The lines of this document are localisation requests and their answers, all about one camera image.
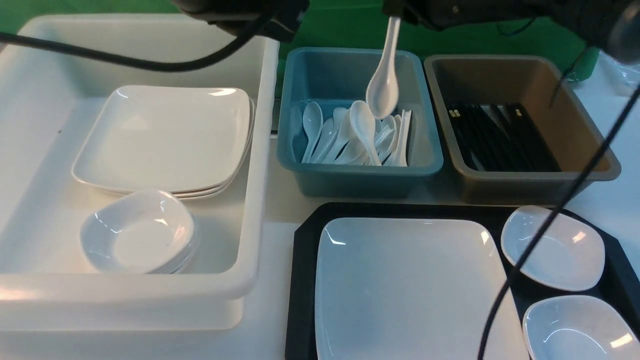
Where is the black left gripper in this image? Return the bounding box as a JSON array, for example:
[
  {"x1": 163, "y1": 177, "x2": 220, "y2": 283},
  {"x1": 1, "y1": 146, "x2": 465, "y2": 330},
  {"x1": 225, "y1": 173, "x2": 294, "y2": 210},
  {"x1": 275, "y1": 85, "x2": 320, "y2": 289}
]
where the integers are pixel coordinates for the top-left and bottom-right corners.
[{"x1": 220, "y1": 0, "x2": 310, "y2": 43}]

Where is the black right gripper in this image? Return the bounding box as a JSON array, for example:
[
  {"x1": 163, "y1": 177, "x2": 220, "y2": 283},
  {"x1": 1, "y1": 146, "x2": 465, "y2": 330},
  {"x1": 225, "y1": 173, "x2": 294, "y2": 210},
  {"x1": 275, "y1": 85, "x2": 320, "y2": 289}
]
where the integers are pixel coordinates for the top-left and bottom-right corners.
[{"x1": 382, "y1": 0, "x2": 449, "y2": 31}]

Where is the white soup spoon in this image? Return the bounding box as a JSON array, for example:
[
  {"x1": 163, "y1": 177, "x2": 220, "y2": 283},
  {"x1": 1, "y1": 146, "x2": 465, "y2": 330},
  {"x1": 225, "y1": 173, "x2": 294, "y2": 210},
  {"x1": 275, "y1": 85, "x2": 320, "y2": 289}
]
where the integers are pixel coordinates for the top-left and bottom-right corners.
[{"x1": 365, "y1": 16, "x2": 402, "y2": 119}]

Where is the white bowl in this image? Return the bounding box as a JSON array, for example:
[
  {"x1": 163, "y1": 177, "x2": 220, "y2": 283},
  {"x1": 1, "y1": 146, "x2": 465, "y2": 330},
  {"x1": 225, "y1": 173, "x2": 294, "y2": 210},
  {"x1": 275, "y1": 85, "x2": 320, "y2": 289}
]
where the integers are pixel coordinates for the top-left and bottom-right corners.
[
  {"x1": 500, "y1": 205, "x2": 605, "y2": 292},
  {"x1": 522, "y1": 295, "x2": 640, "y2": 360}
]

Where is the large white square plate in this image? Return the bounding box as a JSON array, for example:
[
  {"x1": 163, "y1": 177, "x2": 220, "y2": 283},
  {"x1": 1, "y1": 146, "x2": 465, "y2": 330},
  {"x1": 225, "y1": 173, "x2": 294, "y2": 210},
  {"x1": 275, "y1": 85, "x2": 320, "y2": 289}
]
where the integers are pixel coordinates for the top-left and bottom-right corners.
[{"x1": 314, "y1": 218, "x2": 506, "y2": 360}]

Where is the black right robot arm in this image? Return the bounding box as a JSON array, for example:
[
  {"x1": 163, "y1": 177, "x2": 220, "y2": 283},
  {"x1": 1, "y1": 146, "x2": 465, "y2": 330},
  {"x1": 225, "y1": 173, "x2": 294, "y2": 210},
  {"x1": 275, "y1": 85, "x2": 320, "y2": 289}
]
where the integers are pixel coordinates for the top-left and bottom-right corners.
[{"x1": 382, "y1": 0, "x2": 640, "y2": 64}]

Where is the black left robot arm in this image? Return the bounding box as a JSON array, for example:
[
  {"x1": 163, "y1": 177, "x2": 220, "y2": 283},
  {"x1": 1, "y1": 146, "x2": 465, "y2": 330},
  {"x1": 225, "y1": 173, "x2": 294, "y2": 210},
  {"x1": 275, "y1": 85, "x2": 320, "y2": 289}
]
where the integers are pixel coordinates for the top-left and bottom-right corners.
[{"x1": 172, "y1": 0, "x2": 310, "y2": 43}]

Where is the green cloth backdrop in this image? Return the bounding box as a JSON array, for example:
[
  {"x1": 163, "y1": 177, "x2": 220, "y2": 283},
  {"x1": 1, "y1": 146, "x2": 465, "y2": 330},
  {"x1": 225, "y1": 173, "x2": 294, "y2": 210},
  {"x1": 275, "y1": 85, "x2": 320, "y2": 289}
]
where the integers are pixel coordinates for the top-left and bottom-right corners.
[{"x1": 0, "y1": 0, "x2": 600, "y2": 82}]

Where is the teal plastic bin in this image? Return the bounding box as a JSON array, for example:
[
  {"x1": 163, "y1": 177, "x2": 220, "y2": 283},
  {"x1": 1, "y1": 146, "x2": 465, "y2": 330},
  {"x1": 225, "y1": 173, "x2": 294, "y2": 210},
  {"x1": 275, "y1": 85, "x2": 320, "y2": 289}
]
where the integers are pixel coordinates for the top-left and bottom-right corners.
[{"x1": 276, "y1": 47, "x2": 444, "y2": 199}]

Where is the pile of black chopsticks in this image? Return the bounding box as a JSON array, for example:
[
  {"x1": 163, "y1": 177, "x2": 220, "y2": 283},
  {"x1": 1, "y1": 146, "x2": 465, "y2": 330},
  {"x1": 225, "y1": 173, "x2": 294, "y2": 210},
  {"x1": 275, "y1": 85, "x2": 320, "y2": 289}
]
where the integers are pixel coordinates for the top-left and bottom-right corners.
[{"x1": 446, "y1": 103, "x2": 562, "y2": 173}]

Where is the brown grey plastic bin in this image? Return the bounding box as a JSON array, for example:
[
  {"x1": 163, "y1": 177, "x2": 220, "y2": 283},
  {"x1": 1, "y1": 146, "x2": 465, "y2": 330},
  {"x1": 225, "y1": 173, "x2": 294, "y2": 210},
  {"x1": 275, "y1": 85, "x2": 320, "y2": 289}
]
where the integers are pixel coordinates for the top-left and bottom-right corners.
[{"x1": 423, "y1": 54, "x2": 603, "y2": 206}]

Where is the pile of white spoons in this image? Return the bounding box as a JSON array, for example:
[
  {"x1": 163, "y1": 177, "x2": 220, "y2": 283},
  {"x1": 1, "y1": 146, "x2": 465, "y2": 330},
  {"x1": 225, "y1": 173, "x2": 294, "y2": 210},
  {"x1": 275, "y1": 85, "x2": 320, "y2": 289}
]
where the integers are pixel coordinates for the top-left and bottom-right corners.
[{"x1": 291, "y1": 101, "x2": 413, "y2": 167}]

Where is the stack of white plates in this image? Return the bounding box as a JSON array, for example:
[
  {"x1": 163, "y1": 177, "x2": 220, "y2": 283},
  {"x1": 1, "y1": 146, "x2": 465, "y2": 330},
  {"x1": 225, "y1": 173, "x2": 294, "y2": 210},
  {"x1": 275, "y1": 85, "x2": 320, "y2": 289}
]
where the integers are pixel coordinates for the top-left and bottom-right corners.
[{"x1": 71, "y1": 85, "x2": 255, "y2": 198}]

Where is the clear plastic bag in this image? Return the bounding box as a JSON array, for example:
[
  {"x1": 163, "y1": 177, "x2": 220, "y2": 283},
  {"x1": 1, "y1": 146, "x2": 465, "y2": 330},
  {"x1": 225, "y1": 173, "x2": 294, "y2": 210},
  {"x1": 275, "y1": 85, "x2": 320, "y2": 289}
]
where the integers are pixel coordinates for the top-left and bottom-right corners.
[{"x1": 598, "y1": 51, "x2": 640, "y2": 97}]

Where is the large white plastic tub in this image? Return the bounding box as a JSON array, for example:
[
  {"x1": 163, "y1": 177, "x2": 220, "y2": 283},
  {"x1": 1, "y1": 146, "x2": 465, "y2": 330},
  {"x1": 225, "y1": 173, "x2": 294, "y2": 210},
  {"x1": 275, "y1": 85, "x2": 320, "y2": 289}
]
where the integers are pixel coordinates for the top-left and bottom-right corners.
[{"x1": 0, "y1": 38, "x2": 279, "y2": 333}]

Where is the stack of white bowls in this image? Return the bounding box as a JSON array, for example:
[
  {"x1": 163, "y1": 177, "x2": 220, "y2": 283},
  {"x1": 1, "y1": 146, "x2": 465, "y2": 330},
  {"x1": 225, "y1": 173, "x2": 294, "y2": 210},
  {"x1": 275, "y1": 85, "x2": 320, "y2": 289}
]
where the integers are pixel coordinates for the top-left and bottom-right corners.
[{"x1": 78, "y1": 189, "x2": 201, "y2": 274}]

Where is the black serving tray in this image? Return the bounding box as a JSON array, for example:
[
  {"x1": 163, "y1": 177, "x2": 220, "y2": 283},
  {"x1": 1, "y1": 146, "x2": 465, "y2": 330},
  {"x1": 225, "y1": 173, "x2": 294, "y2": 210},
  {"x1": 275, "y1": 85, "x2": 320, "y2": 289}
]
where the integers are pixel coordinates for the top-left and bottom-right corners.
[{"x1": 285, "y1": 202, "x2": 640, "y2": 360}]

